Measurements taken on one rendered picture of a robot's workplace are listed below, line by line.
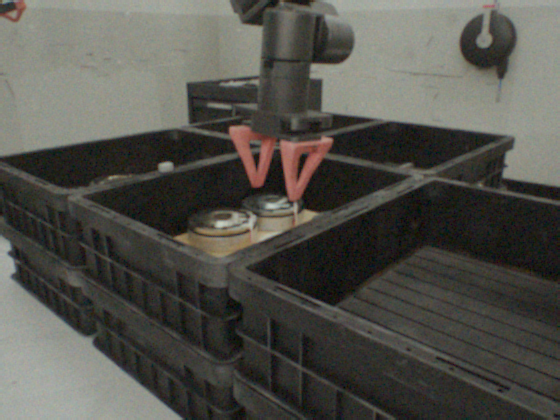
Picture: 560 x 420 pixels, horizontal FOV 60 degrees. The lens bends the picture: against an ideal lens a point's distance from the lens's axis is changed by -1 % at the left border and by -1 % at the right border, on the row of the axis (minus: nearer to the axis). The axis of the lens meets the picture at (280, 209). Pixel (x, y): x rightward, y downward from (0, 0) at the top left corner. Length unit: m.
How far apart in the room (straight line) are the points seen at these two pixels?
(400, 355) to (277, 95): 0.31
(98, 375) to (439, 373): 0.49
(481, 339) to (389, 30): 3.74
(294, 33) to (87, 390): 0.50
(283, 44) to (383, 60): 3.67
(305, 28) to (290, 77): 0.05
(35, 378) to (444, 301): 0.53
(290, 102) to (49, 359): 0.48
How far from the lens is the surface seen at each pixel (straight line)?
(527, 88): 3.88
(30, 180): 0.76
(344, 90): 4.37
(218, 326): 0.48
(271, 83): 0.54
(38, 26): 4.05
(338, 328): 0.35
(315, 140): 0.54
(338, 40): 0.60
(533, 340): 0.57
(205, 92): 2.50
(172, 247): 0.48
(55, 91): 4.10
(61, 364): 0.75
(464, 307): 0.60
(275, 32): 0.54
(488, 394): 0.32
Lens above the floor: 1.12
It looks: 20 degrees down
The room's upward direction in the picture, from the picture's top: straight up
